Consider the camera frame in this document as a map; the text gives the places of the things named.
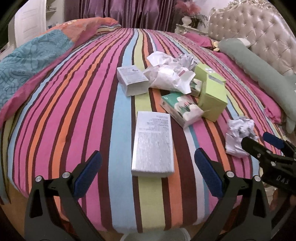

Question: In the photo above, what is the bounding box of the white plastic bag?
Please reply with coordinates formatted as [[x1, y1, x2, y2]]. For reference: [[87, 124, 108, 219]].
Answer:
[[144, 51, 196, 94]]

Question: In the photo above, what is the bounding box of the paper ball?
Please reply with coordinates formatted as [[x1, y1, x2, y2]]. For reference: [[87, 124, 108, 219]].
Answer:
[[225, 116, 259, 158], [176, 54, 200, 71]]

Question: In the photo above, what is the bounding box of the large grey cardboard box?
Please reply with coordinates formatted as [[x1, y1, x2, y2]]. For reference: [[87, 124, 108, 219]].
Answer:
[[131, 111, 175, 178]]

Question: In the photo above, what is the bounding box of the striped colourful bed sheet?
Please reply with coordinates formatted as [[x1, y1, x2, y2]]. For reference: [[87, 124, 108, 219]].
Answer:
[[1, 29, 284, 233]]

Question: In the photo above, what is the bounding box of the purple curtain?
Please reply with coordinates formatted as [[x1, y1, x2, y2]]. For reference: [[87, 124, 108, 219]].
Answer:
[[64, 0, 182, 32]]

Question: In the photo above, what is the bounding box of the white mesh waste basket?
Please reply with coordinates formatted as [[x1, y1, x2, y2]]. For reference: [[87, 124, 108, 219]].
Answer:
[[120, 228, 191, 241]]

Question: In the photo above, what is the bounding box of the green long plush pillow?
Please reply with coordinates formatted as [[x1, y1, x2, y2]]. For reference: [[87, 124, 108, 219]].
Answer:
[[218, 38, 295, 133]]

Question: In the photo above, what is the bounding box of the white vase with flowers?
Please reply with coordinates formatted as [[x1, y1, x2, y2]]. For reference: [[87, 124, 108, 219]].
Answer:
[[175, 1, 208, 29]]

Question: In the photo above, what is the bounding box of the teal orange folded quilt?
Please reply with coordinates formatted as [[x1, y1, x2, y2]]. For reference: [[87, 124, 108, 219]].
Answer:
[[1, 17, 121, 123]]

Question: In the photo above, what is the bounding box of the tufted beige headboard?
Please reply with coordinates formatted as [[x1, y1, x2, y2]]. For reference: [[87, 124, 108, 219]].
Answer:
[[208, 1, 295, 75]]

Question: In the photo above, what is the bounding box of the white wardrobe cabinet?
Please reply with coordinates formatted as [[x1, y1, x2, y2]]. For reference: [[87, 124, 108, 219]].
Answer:
[[8, 0, 65, 48]]

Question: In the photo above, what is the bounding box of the small grey cardboard box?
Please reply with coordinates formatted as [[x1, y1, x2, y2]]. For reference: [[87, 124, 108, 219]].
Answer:
[[116, 65, 149, 97]]

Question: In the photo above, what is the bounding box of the green cleansing oil box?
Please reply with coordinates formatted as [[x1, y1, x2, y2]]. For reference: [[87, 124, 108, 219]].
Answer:
[[194, 63, 226, 84]]

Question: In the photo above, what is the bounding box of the green carton box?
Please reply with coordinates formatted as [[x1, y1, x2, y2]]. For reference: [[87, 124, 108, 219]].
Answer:
[[198, 74, 228, 122]]

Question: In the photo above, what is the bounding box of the green tissue packet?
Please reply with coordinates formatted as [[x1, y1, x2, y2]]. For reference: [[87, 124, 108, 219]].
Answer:
[[160, 92, 204, 128]]

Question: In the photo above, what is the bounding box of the person's hand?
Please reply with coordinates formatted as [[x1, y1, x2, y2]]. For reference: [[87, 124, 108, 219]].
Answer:
[[269, 189, 279, 211]]

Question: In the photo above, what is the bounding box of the white ornate nightstand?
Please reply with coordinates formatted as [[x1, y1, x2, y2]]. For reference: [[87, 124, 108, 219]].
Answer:
[[175, 24, 208, 36]]

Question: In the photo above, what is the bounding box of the yellow plush toy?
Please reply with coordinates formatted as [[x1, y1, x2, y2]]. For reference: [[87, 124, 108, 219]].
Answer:
[[211, 40, 220, 52]]

